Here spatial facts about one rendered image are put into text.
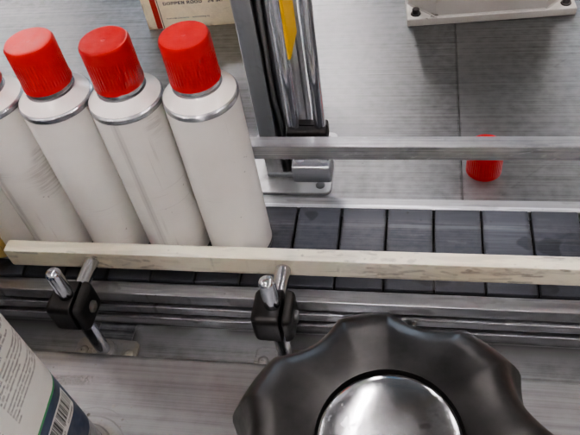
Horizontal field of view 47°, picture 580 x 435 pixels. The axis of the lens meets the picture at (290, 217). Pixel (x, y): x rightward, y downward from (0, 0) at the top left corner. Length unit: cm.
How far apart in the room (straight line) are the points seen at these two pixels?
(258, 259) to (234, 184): 6
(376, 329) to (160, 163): 34
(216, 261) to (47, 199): 14
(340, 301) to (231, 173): 13
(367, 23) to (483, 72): 17
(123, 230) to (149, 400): 14
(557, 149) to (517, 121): 22
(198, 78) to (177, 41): 2
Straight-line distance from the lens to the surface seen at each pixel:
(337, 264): 49
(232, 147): 45
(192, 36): 42
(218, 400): 49
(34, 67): 46
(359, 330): 15
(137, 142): 46
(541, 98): 76
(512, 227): 56
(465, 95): 76
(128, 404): 51
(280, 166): 66
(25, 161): 52
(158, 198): 50
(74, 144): 49
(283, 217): 57
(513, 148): 51
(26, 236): 61
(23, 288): 61
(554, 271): 50
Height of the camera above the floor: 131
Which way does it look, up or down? 49 degrees down
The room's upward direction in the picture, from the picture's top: 11 degrees counter-clockwise
